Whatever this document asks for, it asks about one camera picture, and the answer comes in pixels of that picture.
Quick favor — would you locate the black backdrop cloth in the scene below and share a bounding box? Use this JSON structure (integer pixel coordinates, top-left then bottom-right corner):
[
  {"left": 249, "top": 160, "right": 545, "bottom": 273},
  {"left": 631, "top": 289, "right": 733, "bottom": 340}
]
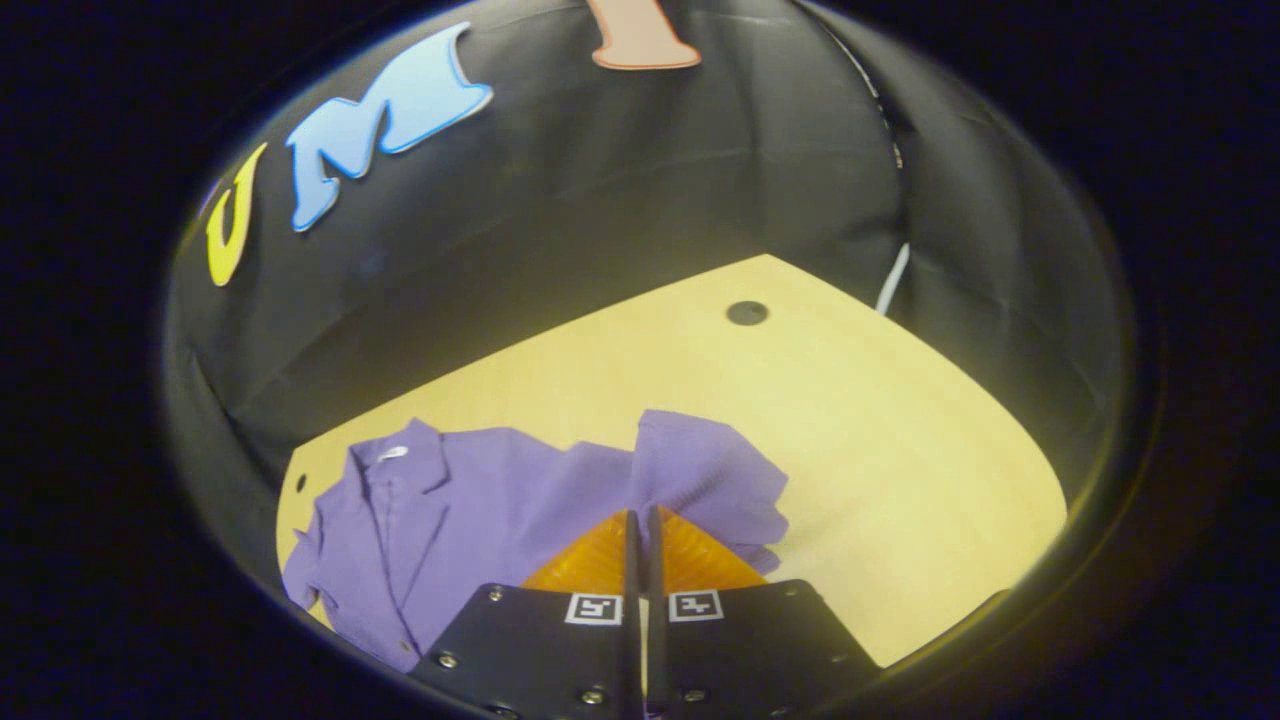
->
[{"left": 165, "top": 0, "right": 1131, "bottom": 591}]

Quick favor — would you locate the purple shirt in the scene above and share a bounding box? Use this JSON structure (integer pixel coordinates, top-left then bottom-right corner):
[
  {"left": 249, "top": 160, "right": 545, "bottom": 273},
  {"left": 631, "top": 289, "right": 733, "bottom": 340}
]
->
[{"left": 282, "top": 408, "right": 791, "bottom": 673}]

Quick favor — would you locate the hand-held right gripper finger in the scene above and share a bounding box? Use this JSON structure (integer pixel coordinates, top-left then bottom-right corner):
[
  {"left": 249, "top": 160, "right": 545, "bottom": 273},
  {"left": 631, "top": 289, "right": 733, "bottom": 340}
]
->
[
  {"left": 645, "top": 503, "right": 883, "bottom": 720},
  {"left": 408, "top": 505, "right": 643, "bottom": 720}
]

